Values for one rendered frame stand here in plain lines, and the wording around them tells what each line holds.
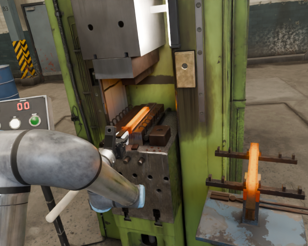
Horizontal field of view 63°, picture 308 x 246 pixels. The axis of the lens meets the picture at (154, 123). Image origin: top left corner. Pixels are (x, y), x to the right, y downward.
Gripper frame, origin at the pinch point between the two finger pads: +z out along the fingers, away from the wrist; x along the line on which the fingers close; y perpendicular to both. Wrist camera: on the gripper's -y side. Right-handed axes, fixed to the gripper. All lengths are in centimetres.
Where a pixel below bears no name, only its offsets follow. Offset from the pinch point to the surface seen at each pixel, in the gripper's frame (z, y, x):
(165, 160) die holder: -3.4, 13.1, 20.9
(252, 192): -34, 1, 59
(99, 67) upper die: 4.2, -31.8, -9.5
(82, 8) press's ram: 5, -57, -12
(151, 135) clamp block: 3.0, 3.3, 13.0
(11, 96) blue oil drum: 270, 81, -385
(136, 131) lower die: 4.2, 1.8, 4.6
